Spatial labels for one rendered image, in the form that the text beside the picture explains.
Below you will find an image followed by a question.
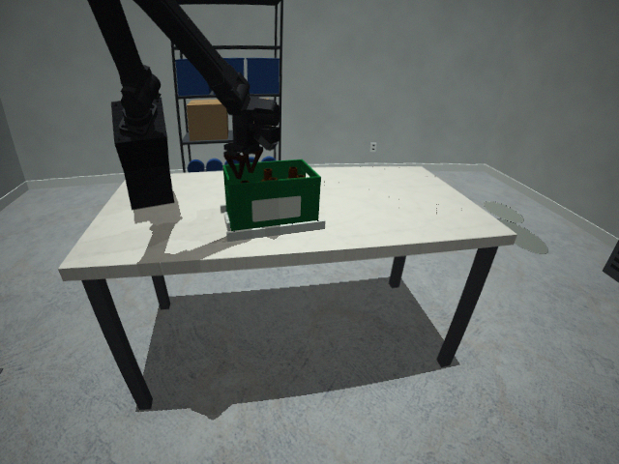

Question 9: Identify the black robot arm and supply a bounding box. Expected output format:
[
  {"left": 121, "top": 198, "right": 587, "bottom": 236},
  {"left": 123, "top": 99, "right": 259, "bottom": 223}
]
[{"left": 88, "top": 0, "right": 280, "bottom": 151}]

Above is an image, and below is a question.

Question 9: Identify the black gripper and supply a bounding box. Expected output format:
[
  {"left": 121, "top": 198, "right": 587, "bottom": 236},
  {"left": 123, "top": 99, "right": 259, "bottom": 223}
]
[{"left": 223, "top": 123, "right": 263, "bottom": 179}]

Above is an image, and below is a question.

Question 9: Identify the green crate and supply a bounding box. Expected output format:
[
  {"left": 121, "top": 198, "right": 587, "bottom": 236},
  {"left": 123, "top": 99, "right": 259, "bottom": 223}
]
[{"left": 223, "top": 159, "right": 321, "bottom": 231}]

